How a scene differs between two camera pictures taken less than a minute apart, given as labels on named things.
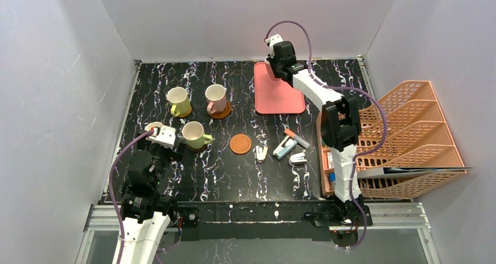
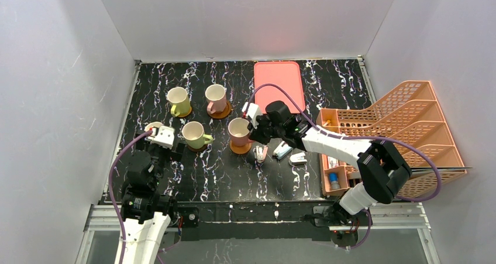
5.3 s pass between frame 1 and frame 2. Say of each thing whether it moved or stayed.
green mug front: stayed
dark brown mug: stayed
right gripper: moved
